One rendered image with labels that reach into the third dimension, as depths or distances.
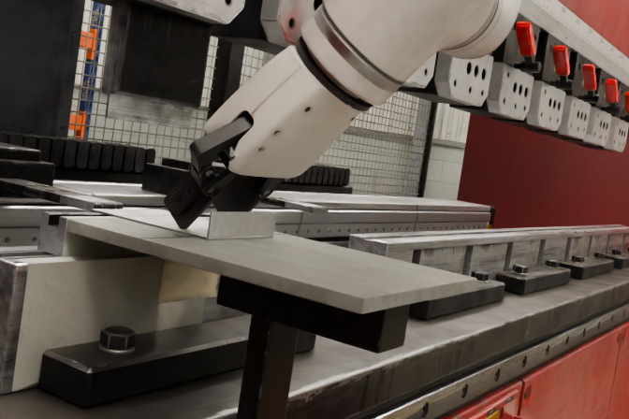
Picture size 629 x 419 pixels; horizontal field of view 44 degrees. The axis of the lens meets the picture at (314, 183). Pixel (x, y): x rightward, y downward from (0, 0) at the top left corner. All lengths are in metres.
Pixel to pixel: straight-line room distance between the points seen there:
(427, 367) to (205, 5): 0.48
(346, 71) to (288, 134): 0.07
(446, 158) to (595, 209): 5.47
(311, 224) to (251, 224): 0.72
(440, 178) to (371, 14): 7.59
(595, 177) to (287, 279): 2.27
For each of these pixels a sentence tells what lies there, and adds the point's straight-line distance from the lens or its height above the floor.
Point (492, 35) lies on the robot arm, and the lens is 0.62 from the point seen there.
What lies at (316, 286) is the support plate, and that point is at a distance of 0.48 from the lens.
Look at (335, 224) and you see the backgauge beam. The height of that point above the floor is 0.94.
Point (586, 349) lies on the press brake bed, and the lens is 1.67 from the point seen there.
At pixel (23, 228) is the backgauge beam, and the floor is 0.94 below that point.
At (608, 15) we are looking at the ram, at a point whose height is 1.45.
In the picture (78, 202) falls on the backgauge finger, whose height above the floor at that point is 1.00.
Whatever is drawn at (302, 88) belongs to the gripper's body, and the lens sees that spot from 0.56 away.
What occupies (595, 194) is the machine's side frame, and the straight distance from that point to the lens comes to 2.71.
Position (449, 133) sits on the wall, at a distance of 8.12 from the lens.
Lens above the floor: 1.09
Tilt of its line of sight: 3 degrees down
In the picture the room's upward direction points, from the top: 8 degrees clockwise
